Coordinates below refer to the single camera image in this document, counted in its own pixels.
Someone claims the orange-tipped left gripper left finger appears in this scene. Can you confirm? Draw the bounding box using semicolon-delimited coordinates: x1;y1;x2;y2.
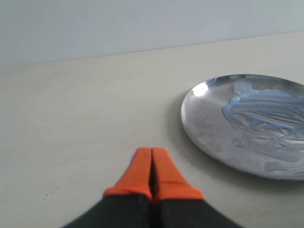
64;147;152;228

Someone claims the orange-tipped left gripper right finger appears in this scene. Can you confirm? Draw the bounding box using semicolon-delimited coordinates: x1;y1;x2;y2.
152;148;241;228

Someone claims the smeared light blue paste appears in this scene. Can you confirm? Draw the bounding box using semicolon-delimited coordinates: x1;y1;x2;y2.
222;78;304;174

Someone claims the round stainless steel plate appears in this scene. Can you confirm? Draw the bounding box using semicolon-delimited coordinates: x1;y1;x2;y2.
180;74;304;181

